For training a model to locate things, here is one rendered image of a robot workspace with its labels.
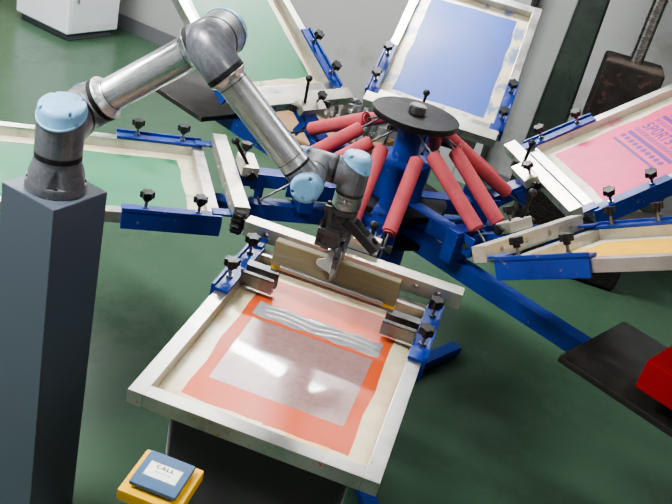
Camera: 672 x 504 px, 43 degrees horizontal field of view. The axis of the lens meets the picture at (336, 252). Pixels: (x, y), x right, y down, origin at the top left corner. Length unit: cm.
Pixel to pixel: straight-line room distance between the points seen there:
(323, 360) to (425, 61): 198
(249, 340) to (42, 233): 57
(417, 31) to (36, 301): 231
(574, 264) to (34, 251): 140
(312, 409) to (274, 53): 192
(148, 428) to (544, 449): 166
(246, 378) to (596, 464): 215
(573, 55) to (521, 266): 275
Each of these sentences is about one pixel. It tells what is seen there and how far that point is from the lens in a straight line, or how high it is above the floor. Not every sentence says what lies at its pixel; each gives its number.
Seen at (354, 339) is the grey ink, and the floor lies 96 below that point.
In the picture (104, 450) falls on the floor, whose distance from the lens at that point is 324.
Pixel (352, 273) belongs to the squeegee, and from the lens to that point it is 227.
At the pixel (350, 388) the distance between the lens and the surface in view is 213.
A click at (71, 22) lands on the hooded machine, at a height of 16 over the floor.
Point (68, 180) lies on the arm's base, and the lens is 218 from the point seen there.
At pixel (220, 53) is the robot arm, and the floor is 165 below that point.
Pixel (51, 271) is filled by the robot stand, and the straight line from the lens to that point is 224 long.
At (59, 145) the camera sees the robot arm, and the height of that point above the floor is 134.
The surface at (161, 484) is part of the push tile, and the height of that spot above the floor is 97.
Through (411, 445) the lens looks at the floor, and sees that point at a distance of 356.
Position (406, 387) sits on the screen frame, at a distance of 214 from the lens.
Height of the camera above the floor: 222
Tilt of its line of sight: 28 degrees down
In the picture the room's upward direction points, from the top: 15 degrees clockwise
